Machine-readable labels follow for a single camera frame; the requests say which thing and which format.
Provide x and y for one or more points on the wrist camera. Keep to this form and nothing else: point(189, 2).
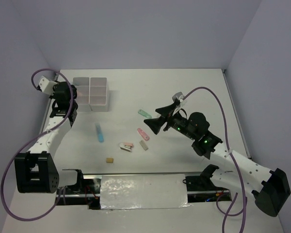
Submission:
point(46, 86)
point(179, 99)

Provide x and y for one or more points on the silver foil covered panel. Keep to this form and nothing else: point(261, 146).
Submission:
point(143, 192)

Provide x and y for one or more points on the right white compartment organizer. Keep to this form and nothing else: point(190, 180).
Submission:
point(99, 94)

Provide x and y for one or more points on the grey white eraser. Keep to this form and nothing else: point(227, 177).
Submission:
point(143, 145)

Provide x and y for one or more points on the pink mini stapler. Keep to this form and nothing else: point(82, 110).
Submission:
point(126, 146)

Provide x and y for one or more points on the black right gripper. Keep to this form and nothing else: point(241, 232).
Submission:
point(156, 123)

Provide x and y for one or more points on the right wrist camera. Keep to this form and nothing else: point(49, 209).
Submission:
point(179, 99)

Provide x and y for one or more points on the blue highlighter pen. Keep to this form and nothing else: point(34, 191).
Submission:
point(99, 133)

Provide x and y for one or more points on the yellow eraser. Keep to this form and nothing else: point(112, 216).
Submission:
point(109, 160)

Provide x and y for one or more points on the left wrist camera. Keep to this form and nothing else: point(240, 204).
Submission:
point(46, 86)

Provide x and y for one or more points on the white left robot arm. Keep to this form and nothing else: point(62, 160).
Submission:
point(35, 169)

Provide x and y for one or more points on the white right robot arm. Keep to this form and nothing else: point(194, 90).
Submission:
point(269, 188)

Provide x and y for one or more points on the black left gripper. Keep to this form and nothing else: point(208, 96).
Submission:
point(73, 90)

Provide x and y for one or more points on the white compartment organizer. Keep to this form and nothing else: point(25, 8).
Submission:
point(82, 85)
point(99, 94)

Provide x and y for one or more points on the left white compartment organizer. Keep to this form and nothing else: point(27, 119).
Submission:
point(82, 85)

